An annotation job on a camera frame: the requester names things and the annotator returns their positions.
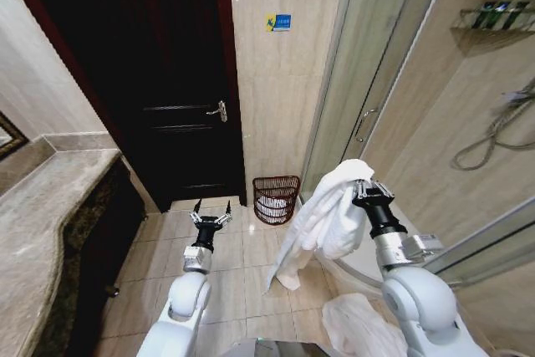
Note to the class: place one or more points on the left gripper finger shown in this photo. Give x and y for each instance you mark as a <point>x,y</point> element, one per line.
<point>195,217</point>
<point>224,218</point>

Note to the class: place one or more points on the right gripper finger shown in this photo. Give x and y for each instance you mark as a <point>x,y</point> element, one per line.
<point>383,190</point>
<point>363,189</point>

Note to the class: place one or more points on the white used towel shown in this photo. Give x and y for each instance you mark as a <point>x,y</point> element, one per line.
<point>330,215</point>

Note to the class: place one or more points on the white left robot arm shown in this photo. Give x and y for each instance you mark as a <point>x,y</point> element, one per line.
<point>184,294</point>

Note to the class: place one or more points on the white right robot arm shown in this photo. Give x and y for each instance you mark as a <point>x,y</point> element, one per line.
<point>422,302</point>

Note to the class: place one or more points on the white towel inside hamper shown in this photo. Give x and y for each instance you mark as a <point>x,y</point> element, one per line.
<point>271,205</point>

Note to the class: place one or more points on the crumpled white towel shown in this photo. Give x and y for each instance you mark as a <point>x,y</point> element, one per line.
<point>359,327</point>

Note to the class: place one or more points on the dark vanity cabinet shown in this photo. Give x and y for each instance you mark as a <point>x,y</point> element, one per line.
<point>96,248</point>

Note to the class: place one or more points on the glass shower side panel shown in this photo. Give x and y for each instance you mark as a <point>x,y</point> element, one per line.
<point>489,240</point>

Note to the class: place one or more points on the glass shower door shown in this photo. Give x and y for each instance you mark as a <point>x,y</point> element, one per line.
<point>355,64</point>

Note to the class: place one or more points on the dark wooden door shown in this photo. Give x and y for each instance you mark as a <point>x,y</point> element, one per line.
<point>159,64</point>

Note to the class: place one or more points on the green toiletry bottles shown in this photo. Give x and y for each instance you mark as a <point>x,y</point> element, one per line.
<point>499,14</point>

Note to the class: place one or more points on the blue and yellow wall sticker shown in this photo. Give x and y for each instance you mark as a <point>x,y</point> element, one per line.
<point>278,23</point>

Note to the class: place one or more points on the ornate mirror frame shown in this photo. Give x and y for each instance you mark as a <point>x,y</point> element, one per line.
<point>10,135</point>

